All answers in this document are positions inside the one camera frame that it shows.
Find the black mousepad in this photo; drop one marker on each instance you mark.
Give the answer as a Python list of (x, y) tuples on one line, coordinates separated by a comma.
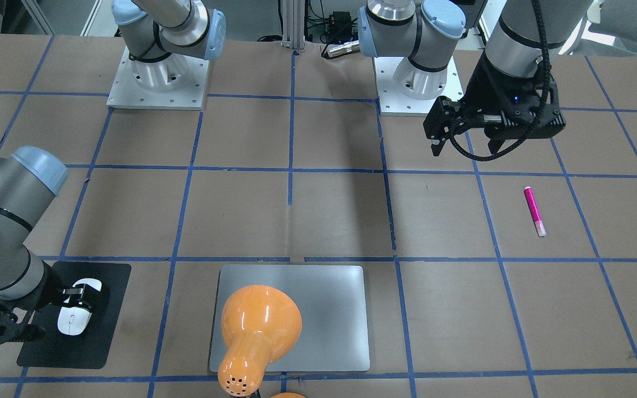
[(90, 349)]

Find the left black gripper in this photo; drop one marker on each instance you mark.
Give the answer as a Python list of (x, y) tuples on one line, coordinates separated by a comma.
[(483, 83)]

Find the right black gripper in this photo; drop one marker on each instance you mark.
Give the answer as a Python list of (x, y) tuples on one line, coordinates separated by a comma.
[(53, 291)]

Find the silver cylindrical connector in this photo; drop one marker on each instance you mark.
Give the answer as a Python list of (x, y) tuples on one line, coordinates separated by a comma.
[(351, 47)]

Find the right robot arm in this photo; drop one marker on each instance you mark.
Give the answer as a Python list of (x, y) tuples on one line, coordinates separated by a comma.
[(30, 178)]

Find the aluminium frame post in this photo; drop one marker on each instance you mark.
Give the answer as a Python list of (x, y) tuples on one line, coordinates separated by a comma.
[(293, 15)]

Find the orange desk lamp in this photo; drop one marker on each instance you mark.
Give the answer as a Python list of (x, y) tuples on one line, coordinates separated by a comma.
[(259, 325)]

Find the white computer mouse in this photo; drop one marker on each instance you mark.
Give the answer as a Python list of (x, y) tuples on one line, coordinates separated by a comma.
[(72, 323)]

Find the pink marker pen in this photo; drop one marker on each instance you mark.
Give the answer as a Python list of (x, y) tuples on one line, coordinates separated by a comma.
[(536, 217)]

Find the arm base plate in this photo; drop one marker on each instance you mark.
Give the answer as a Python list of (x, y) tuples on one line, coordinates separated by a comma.
[(177, 83), (405, 91)]

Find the silver laptop notebook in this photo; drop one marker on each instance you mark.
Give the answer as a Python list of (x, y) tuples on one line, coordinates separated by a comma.
[(331, 300)]

